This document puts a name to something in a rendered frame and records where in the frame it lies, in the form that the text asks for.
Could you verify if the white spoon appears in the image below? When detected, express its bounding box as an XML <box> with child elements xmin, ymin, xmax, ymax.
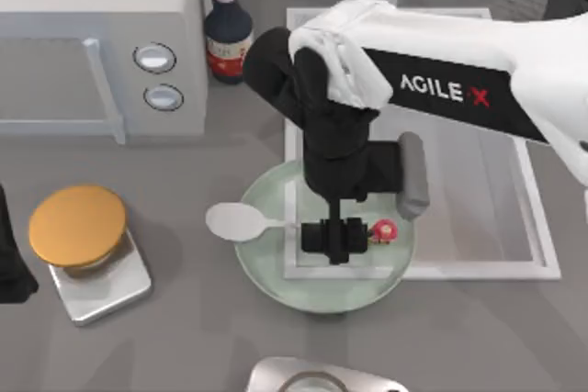
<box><xmin>205</xmin><ymin>202</ymin><xmax>302</xmax><ymax>243</ymax></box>

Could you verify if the dark bottle with red cap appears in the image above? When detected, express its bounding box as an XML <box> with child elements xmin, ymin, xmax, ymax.
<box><xmin>203</xmin><ymin>0</ymin><xmax>255</xmax><ymax>86</ymax></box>

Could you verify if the small microwave knob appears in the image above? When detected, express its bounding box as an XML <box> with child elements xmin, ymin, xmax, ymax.
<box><xmin>142</xmin><ymin>84</ymin><xmax>185</xmax><ymax>113</ymax></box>

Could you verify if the small red and pink toy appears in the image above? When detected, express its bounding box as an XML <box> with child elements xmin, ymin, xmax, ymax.
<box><xmin>367</xmin><ymin>218</ymin><xmax>401</xmax><ymax>246</ymax></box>

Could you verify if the silver scale with gold plate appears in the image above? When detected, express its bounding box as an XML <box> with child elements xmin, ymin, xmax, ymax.
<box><xmin>28</xmin><ymin>185</ymin><xmax>153</xmax><ymax>328</ymax></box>

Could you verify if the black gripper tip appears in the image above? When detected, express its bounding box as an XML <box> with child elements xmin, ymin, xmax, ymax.
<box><xmin>0</xmin><ymin>183</ymin><xmax>40</xmax><ymax>306</ymax></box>

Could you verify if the pale green plate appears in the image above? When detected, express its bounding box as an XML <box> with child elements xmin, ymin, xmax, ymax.
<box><xmin>233</xmin><ymin>160</ymin><xmax>415</xmax><ymax>316</ymax></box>

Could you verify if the large microwave knob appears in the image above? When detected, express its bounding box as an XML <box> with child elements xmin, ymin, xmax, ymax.
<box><xmin>132</xmin><ymin>41</ymin><xmax>177</xmax><ymax>74</ymax></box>

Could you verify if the microwave door handle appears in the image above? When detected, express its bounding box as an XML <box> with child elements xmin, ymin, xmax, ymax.
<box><xmin>83</xmin><ymin>37</ymin><xmax>127</xmax><ymax>145</ymax></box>

